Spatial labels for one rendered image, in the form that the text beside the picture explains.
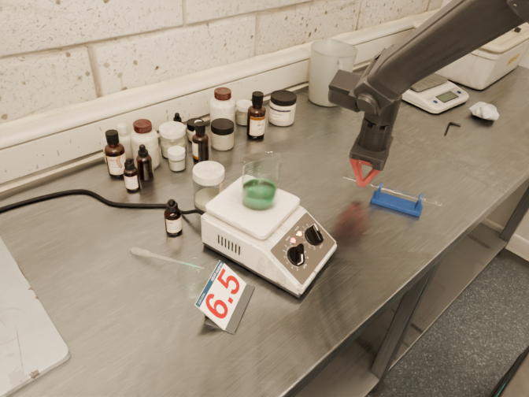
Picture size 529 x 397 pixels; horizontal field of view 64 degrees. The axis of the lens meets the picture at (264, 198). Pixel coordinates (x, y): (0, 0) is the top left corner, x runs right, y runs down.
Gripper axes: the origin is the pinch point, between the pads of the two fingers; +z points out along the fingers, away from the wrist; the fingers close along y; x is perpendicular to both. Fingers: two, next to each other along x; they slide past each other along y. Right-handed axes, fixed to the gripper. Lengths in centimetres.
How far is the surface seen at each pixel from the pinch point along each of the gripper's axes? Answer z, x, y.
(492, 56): -9, 22, -72
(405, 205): 2.2, 9.4, 0.4
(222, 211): -5.6, -17.9, 27.3
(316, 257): -0.2, -1.9, 24.8
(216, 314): 1.4, -11.8, 40.5
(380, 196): 2.2, 4.3, -0.1
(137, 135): -4.8, -44.5, 13.5
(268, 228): -5.6, -9.8, 27.4
